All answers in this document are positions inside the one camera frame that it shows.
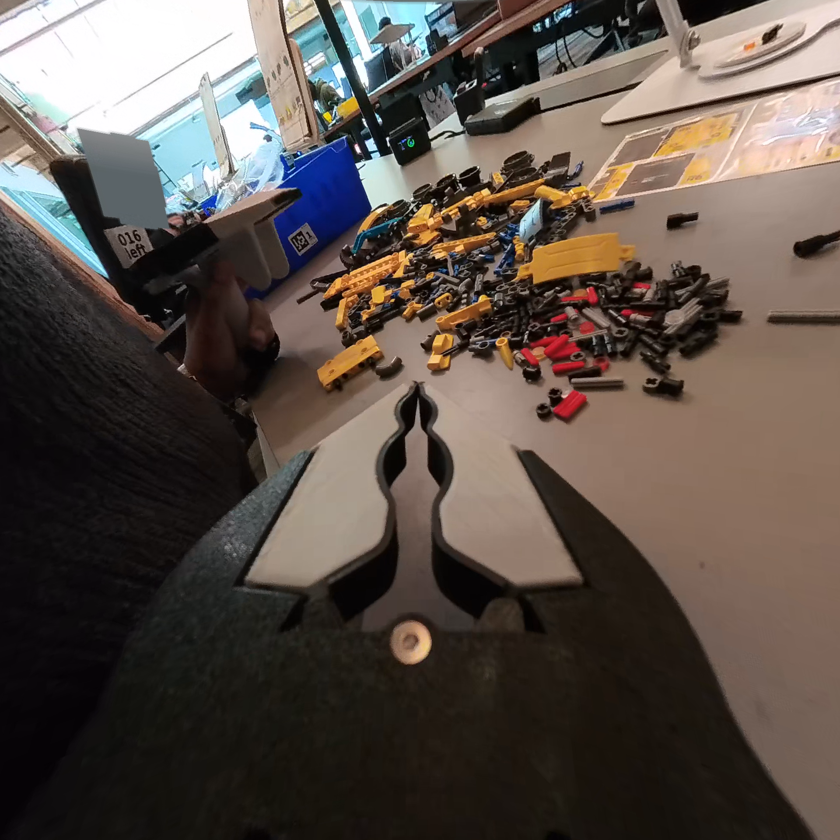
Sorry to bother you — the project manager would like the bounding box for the black power station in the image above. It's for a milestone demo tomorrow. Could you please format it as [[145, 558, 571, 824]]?
[[388, 118, 433, 166]]

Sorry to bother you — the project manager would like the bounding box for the yellow flat panel piece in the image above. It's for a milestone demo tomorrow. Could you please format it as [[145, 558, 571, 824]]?
[[317, 335, 385, 393]]

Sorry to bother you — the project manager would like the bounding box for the person's left hand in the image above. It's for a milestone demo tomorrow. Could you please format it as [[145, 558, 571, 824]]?
[[182, 259, 282, 403]]

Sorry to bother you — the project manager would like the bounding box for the grey closed laptop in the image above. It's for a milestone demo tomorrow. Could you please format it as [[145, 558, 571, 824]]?
[[489, 47, 672, 112]]

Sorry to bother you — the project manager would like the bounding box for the cardboard sheet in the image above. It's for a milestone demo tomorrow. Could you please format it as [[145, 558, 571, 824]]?
[[248, 0, 321, 153]]

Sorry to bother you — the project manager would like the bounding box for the yellow black sticker sheet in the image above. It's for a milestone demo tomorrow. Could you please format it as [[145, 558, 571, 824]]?
[[587, 77, 840, 201]]

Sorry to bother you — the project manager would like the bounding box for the pile of toy building pieces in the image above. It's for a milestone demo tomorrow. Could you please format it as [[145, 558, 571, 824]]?
[[298, 150, 746, 421]]

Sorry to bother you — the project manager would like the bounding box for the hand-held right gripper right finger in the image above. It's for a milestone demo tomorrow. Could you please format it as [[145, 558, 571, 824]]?
[[419, 382, 584, 619]]

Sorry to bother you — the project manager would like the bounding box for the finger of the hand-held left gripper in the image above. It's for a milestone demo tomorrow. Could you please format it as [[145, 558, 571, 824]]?
[[205, 189, 303, 232]]

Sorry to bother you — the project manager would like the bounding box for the black pole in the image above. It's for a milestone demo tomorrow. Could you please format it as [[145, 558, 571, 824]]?
[[314, 0, 393, 158]]

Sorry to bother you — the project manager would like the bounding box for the blue plastic bin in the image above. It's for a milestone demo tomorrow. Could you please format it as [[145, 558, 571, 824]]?
[[246, 136, 373, 299]]

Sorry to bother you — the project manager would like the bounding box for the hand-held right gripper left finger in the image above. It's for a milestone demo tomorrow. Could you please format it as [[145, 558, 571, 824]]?
[[244, 382, 421, 621]]

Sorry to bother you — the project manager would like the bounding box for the large yellow curved panel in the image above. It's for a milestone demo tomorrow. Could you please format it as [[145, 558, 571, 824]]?
[[517, 233, 637, 285]]

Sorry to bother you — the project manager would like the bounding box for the black flat box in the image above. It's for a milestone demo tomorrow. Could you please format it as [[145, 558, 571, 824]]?
[[464, 97, 543, 137]]

